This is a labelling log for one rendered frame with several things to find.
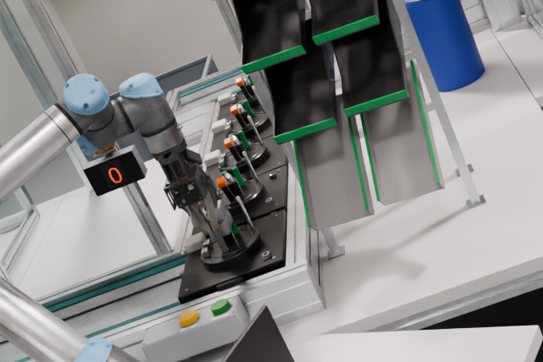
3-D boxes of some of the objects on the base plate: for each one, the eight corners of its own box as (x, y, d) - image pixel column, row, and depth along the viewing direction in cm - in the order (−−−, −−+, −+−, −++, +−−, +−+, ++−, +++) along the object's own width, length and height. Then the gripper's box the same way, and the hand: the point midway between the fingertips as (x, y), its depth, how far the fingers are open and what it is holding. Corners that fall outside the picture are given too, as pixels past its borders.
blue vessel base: (490, 77, 279) (456, -12, 270) (435, 98, 282) (401, 10, 273) (480, 60, 294) (449, -25, 284) (429, 80, 296) (397, -3, 287)
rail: (326, 309, 205) (305, 265, 201) (-53, 444, 221) (-78, 405, 217) (325, 295, 210) (305, 252, 206) (-45, 427, 226) (-70, 389, 222)
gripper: (145, 164, 199) (190, 253, 206) (186, 148, 197) (230, 237, 205) (150, 148, 207) (194, 233, 214) (191, 132, 205) (233, 219, 213)
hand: (211, 225), depth 212 cm, fingers closed
